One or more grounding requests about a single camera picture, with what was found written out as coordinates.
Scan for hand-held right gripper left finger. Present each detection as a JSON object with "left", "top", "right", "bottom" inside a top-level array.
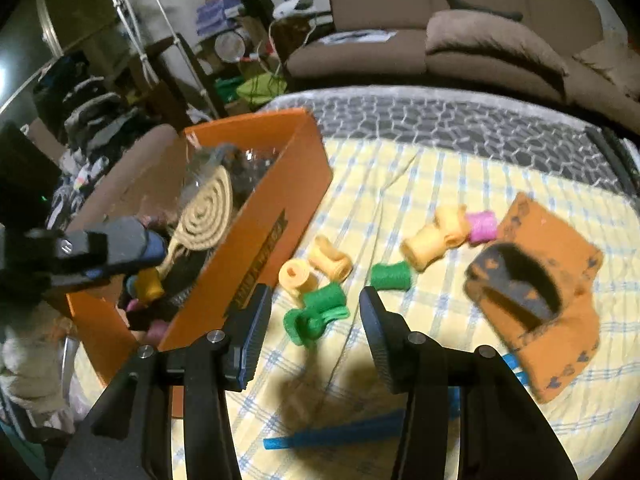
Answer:
[{"left": 50, "top": 283, "right": 273, "bottom": 480}]

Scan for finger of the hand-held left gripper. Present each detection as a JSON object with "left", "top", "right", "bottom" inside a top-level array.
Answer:
[
  {"left": 25, "top": 216, "right": 169, "bottom": 274},
  {"left": 44, "top": 266, "right": 132, "bottom": 297}
]

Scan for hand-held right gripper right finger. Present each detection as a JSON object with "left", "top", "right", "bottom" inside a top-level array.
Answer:
[{"left": 359, "top": 286, "right": 576, "bottom": 480}]

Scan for green hair roller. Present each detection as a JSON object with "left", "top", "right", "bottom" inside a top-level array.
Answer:
[
  {"left": 283, "top": 307, "right": 327, "bottom": 347},
  {"left": 370, "top": 261, "right": 412, "bottom": 292},
  {"left": 302, "top": 282, "right": 348, "bottom": 319}
]

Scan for yellow hair roller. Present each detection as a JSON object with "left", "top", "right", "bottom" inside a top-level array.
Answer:
[
  {"left": 131, "top": 267, "right": 166, "bottom": 307},
  {"left": 400, "top": 224, "right": 449, "bottom": 273},
  {"left": 278, "top": 258, "right": 319, "bottom": 294},
  {"left": 307, "top": 236, "right": 354, "bottom": 282},
  {"left": 433, "top": 206, "right": 472, "bottom": 251}
]

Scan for dark grey sock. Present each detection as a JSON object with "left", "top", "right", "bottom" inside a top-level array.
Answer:
[{"left": 160, "top": 250, "right": 217, "bottom": 312}]

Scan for woven spiral rope paddle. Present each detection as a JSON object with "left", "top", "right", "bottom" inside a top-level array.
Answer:
[{"left": 162, "top": 167, "right": 236, "bottom": 281}]

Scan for orange cardboard box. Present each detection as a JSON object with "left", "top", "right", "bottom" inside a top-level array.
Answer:
[{"left": 65, "top": 108, "right": 334, "bottom": 419}]

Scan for yellow plaid cloth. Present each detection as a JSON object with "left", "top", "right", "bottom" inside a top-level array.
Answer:
[{"left": 75, "top": 137, "right": 640, "bottom": 480}]

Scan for blue comb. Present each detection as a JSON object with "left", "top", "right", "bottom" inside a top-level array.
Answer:
[{"left": 263, "top": 354, "right": 529, "bottom": 454}]

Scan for pale cloth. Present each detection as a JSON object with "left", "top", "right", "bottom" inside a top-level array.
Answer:
[{"left": 0, "top": 305, "right": 71, "bottom": 413}]

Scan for pile of clothes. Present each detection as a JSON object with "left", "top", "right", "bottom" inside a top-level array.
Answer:
[{"left": 34, "top": 52, "right": 153, "bottom": 203}]

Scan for clear plastic container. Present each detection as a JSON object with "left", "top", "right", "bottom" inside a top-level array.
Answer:
[{"left": 182, "top": 146, "right": 283, "bottom": 203}]

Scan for dark wooden chair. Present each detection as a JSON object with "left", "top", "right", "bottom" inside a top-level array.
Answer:
[{"left": 142, "top": 34, "right": 227, "bottom": 122}]

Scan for orange patterned sock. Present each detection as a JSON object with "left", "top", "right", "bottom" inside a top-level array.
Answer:
[{"left": 464, "top": 191, "right": 604, "bottom": 404}]

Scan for green bag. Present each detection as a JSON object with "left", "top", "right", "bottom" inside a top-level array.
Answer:
[{"left": 217, "top": 72, "right": 286, "bottom": 109}]

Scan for white pole rack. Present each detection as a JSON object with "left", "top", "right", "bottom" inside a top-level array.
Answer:
[{"left": 95, "top": 0, "right": 186, "bottom": 78}]

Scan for grey patterned blanket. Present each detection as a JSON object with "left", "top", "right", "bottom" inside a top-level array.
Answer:
[{"left": 255, "top": 87, "right": 640, "bottom": 196}]

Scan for stack of purple boxes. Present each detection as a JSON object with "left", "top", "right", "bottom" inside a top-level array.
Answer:
[{"left": 195, "top": 0, "right": 246, "bottom": 37}]

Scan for brown sofa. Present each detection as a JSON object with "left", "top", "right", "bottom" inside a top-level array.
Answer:
[{"left": 285, "top": 0, "right": 640, "bottom": 126}]

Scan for papers on sofa seat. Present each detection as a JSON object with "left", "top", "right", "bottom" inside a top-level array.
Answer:
[{"left": 320, "top": 30, "right": 398, "bottom": 45}]

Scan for large brown cushion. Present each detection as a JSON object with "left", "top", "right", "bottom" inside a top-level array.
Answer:
[{"left": 425, "top": 10, "right": 571, "bottom": 92}]

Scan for small brown cushion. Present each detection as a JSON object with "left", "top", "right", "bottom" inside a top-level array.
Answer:
[{"left": 572, "top": 42, "right": 640, "bottom": 107}]

